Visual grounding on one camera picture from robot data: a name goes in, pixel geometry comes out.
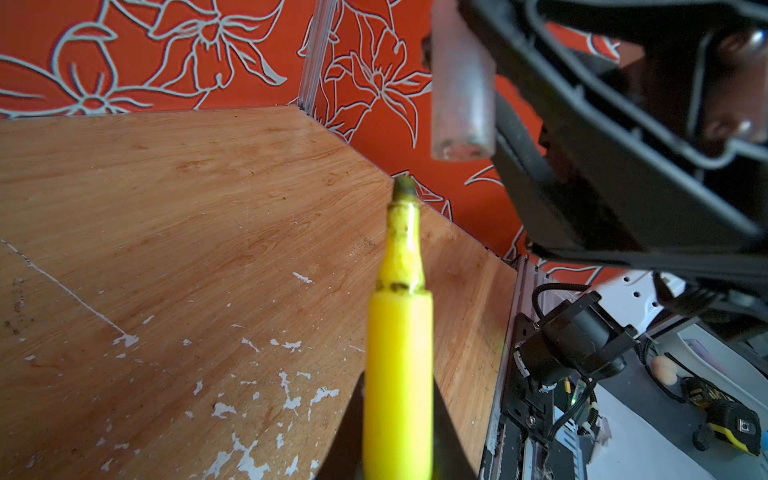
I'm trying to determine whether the yellow pen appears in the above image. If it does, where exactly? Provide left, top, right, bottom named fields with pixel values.
left=362, top=177, right=434, bottom=479

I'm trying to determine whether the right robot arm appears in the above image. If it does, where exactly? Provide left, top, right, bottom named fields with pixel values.
left=459, top=1, right=767, bottom=337

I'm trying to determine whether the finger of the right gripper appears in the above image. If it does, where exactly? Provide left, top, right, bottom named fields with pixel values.
left=458, top=1, right=767, bottom=282

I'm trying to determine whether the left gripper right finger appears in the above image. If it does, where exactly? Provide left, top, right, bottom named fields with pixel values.
left=433, top=381, right=477, bottom=480

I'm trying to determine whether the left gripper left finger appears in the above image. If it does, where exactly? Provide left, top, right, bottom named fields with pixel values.
left=315, top=372, right=365, bottom=480

